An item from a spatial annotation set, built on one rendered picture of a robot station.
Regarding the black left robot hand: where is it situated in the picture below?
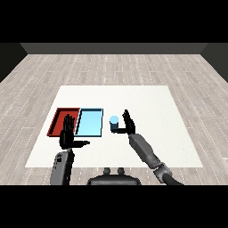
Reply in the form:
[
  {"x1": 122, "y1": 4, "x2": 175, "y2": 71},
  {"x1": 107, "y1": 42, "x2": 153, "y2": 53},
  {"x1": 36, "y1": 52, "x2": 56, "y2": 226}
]
[{"x1": 59, "y1": 113, "x2": 91, "y2": 151}]

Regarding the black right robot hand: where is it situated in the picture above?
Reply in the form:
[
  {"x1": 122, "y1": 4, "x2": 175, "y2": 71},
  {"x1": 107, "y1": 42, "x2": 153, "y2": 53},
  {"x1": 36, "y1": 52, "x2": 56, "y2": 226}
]
[{"x1": 113, "y1": 109, "x2": 136, "y2": 135}]

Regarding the small blue can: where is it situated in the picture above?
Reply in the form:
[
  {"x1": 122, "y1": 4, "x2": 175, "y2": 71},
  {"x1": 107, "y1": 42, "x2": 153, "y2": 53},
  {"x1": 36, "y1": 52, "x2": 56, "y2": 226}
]
[{"x1": 109, "y1": 115, "x2": 120, "y2": 134}]

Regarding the red shallow open box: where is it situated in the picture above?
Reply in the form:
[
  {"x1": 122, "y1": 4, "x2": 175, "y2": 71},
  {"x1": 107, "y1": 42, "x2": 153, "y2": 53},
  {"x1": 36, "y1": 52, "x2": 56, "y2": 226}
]
[{"x1": 46, "y1": 107, "x2": 81, "y2": 138}]

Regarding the light blue shallow open box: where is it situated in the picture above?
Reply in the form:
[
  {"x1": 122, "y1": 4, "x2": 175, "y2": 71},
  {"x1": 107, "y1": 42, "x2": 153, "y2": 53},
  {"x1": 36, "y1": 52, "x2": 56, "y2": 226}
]
[{"x1": 73, "y1": 107, "x2": 104, "y2": 138}]

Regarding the dark grey robot body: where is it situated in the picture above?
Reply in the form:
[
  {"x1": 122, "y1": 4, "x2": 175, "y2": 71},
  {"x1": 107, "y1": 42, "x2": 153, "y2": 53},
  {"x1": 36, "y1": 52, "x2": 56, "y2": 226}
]
[{"x1": 86, "y1": 167, "x2": 143, "y2": 186}]

